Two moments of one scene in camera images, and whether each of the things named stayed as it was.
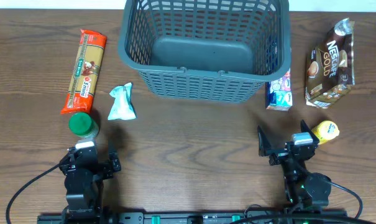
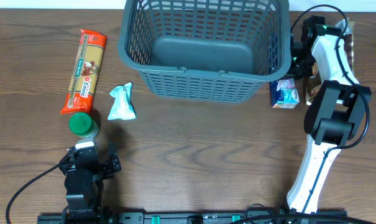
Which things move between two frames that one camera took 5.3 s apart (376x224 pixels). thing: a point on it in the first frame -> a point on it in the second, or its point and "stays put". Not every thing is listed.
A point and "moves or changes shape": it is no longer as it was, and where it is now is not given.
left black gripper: [106, 168] stays put
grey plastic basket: [207, 50] stays put
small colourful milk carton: [278, 93] moves or changes shape
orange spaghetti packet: [82, 83] stays put
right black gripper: [284, 154] -> [298, 66]
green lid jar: [82, 124] stays put
